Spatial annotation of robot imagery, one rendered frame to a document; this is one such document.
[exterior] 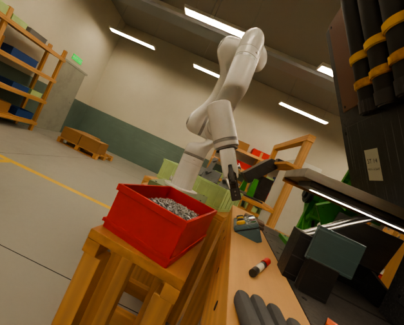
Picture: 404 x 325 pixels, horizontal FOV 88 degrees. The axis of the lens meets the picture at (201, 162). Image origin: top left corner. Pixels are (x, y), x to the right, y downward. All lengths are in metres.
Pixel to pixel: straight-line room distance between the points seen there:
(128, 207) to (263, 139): 7.52
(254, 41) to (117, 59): 8.56
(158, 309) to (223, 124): 0.53
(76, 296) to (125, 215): 0.22
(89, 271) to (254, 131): 7.56
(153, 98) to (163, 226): 7.90
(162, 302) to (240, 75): 0.69
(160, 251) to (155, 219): 0.07
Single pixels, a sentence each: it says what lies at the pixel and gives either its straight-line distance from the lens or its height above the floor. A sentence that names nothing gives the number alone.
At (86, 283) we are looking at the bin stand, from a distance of 0.65.
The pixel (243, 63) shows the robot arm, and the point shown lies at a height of 1.43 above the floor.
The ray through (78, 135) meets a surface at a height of 0.37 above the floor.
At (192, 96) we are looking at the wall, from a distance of 8.10.
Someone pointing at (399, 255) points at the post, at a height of 1.05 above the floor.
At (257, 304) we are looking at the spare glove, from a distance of 0.33.
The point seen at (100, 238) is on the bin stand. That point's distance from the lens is 0.59.
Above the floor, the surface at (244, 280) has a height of 0.90.
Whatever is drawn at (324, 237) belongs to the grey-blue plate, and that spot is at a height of 1.02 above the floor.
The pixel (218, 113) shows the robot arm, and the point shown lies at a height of 1.22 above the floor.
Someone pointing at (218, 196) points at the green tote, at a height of 0.89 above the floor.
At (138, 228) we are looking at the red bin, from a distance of 0.56.
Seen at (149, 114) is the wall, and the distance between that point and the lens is 8.21.
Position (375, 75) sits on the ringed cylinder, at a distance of 0.49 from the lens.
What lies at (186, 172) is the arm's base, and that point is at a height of 0.98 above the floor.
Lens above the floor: 1.06
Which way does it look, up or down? level
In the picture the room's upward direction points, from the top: 25 degrees clockwise
